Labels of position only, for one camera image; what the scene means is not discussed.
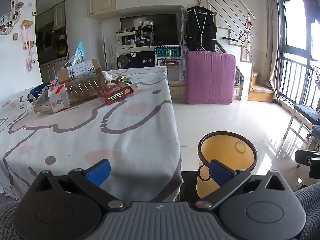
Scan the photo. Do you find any white frame blue chair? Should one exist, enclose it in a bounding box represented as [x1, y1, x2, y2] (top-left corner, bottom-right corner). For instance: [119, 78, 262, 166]
[284, 102, 320, 153]

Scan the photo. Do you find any teal sign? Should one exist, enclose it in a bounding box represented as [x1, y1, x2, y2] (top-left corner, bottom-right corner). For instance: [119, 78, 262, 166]
[155, 46, 181, 58]

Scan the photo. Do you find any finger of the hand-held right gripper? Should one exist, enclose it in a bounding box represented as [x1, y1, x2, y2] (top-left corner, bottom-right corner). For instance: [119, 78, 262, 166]
[294, 149, 320, 166]

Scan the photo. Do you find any beige curtain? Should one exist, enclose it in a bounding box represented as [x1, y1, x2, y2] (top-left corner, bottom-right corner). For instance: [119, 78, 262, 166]
[265, 0, 284, 102]

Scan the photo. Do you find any blue drink can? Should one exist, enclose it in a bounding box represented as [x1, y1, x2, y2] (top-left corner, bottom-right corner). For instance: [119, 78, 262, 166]
[27, 83, 54, 103]

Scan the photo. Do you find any pink hanging wall decoration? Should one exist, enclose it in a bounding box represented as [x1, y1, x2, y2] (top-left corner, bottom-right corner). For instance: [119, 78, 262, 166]
[21, 20, 38, 72]

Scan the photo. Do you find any gold foil wrapper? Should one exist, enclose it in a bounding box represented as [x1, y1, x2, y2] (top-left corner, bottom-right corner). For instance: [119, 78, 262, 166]
[112, 76, 133, 85]

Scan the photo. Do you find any yellow bin with brown rim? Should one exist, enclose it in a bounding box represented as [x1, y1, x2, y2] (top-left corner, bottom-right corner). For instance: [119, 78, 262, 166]
[196, 131, 258, 203]

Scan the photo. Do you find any shelf rack with bottles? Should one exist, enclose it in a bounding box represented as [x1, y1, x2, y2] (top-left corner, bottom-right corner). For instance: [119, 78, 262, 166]
[116, 20, 154, 48]

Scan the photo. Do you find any wall photo collage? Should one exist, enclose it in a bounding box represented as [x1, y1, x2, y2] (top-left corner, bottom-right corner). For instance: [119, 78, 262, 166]
[0, 0, 24, 37]

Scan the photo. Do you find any white perforated cabinet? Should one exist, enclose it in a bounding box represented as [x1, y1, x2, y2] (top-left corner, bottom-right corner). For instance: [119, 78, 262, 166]
[154, 45, 187, 84]

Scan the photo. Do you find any black balcony railing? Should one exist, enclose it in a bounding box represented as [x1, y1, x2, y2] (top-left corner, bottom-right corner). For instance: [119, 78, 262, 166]
[279, 55, 320, 123]

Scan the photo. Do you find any low wooden cabinet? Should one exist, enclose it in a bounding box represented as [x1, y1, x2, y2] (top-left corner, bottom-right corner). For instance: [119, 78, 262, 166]
[169, 84, 187, 100]

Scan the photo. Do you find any black chalkboard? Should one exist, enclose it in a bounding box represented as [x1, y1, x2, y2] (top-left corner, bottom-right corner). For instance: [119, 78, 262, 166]
[117, 51, 157, 70]

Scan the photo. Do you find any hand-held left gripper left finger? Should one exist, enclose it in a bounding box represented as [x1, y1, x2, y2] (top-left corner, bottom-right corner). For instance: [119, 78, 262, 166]
[32, 159, 127, 211]

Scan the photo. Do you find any brown cardboard box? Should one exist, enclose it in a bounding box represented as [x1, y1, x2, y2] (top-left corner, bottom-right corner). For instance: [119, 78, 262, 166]
[57, 59, 103, 84]

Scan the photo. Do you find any black vest white trim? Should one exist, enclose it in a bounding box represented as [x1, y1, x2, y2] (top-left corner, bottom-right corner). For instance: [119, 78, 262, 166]
[185, 6, 217, 52]

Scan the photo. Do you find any pink fabric cover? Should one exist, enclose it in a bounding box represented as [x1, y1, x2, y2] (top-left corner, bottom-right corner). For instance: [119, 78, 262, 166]
[185, 51, 236, 105]

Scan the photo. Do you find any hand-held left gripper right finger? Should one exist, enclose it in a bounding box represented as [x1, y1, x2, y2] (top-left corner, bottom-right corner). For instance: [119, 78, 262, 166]
[196, 159, 294, 210]

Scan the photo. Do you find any clear plastic bottle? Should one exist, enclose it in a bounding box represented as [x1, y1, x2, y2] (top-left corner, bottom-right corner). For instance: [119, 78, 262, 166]
[27, 74, 107, 115]

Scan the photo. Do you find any person's grey knit clothing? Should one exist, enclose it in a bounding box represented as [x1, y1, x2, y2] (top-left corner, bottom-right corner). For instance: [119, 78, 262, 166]
[0, 182, 320, 240]

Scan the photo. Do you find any wooden staircase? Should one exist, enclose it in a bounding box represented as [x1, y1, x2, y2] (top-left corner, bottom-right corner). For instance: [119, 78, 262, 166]
[216, 27, 275, 103]

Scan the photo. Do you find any cream upper cabinet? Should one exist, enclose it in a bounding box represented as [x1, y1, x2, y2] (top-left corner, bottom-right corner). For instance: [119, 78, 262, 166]
[87, 0, 117, 18]

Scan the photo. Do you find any stair railing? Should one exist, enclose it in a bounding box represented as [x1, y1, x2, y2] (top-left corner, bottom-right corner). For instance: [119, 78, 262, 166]
[197, 0, 255, 60]

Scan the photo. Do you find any white cartoon printed tablecloth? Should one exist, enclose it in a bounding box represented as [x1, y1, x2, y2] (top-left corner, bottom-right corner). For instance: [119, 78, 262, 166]
[0, 66, 183, 203]

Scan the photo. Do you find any red snack packet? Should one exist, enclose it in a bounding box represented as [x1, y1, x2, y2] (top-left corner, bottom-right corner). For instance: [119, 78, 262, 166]
[97, 84, 135, 105]

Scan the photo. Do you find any blue clear plastic bag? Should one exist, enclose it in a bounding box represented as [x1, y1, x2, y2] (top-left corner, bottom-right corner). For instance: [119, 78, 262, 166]
[60, 40, 87, 70]

